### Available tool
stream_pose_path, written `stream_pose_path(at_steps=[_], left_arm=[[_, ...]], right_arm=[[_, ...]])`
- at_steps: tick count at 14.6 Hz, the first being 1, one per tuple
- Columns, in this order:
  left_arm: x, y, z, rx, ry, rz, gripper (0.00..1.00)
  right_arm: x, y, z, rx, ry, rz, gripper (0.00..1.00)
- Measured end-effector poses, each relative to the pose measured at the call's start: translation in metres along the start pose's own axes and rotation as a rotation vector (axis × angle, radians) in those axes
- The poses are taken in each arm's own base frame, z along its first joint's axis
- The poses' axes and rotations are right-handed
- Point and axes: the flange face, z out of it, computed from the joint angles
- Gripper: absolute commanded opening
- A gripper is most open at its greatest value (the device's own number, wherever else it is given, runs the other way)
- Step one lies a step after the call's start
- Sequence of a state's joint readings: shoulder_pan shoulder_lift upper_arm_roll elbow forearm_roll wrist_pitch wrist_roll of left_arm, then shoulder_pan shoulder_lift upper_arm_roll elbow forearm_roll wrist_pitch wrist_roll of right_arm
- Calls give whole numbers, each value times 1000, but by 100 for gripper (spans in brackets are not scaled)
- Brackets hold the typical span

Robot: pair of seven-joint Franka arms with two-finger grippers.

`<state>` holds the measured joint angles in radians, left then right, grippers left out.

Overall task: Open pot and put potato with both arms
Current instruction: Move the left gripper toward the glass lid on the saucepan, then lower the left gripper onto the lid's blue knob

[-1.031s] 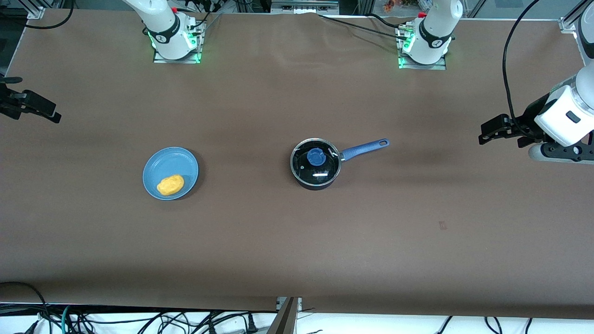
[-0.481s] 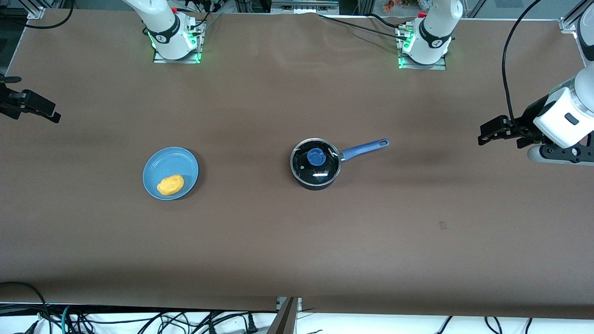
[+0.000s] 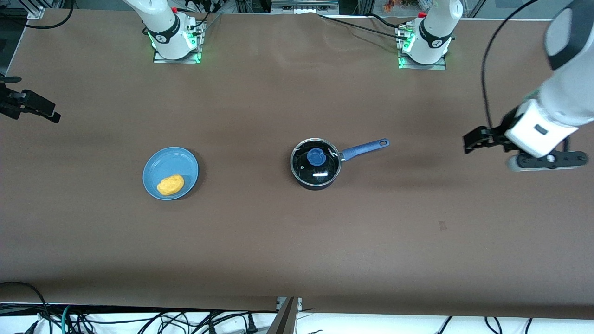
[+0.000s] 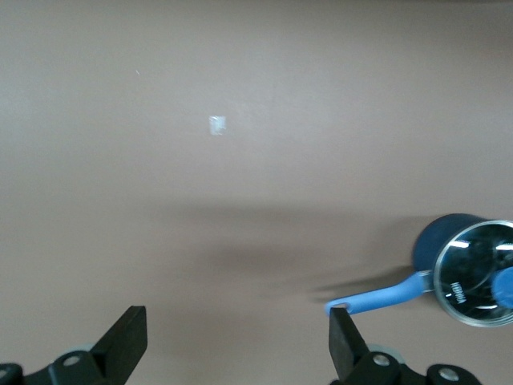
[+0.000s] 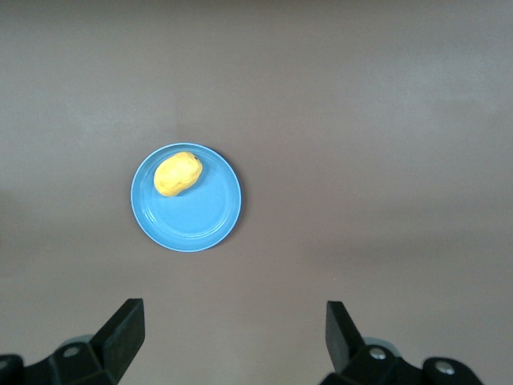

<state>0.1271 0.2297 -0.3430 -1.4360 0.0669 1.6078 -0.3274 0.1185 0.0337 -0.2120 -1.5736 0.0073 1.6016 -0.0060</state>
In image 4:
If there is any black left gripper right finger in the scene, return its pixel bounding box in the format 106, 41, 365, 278
329, 304, 480, 385

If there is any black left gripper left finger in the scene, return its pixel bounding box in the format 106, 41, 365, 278
0, 305, 149, 385

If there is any black pot blue handle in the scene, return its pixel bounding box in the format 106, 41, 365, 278
324, 213, 498, 316

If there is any brown table cover sheet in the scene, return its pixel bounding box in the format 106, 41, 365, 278
0, 0, 513, 385

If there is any small square tape patch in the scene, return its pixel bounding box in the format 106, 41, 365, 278
208, 115, 228, 137

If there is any glass lid with blue knob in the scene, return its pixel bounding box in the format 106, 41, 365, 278
433, 219, 513, 328

